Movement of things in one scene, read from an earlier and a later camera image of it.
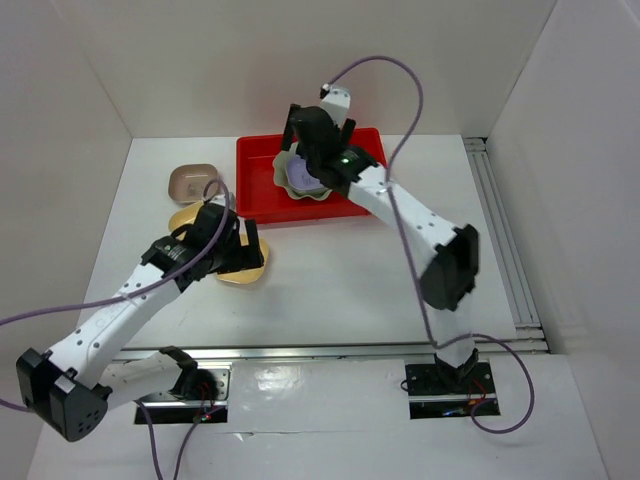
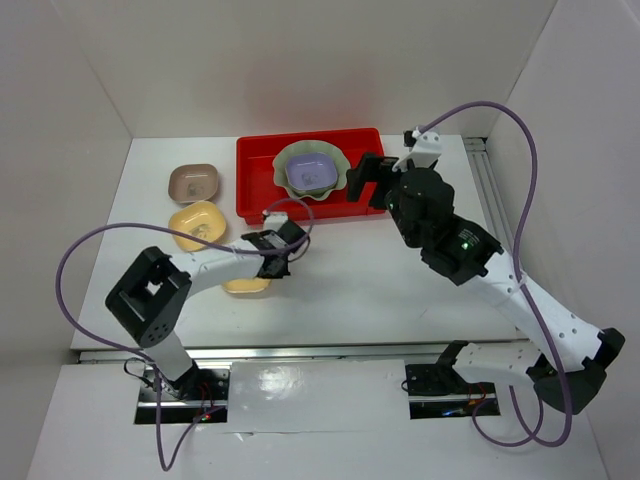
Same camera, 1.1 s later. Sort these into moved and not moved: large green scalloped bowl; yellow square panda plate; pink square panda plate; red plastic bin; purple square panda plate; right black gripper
Moved: yellow square panda plate; right black gripper
Not moved: red plastic bin; large green scalloped bowl; pink square panda plate; purple square panda plate
